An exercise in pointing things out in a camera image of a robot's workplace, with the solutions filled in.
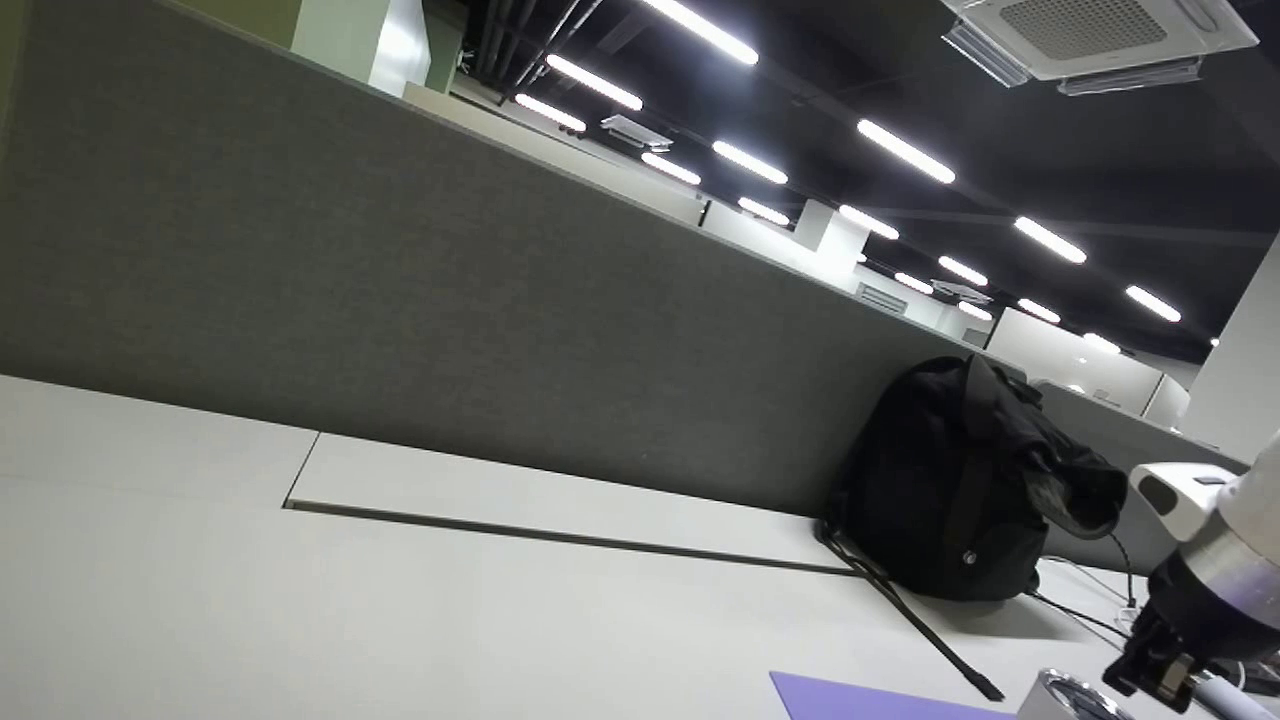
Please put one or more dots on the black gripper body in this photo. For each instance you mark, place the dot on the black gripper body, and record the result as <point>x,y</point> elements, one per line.
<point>1194,624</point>

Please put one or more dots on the white blue cylindrical object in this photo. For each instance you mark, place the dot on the white blue cylindrical object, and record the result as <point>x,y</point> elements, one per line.
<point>1234,703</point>

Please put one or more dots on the white office divider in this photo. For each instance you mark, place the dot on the white office divider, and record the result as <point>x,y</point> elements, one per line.
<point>1080,364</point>

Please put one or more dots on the black backpack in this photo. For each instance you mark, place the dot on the black backpack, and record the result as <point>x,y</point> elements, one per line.
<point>942,485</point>

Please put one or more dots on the long ceiling light tube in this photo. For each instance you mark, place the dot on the long ceiling light tube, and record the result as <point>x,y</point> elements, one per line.
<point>748,161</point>
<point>767,209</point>
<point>1102,340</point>
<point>592,82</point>
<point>912,282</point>
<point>907,153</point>
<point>963,270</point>
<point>1038,310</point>
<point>871,220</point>
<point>972,312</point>
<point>1051,243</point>
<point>1154,307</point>
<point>668,169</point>
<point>548,115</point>
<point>700,28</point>

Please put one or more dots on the purple mat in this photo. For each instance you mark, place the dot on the purple mat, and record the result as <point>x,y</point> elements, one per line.
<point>852,703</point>

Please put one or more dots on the white ceiling air conditioner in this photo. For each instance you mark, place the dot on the white ceiling air conditioner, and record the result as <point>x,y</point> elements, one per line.
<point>1092,35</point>

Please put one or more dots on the gray fabric desk partition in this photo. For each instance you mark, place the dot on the gray fabric desk partition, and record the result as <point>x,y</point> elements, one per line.
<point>400,292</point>

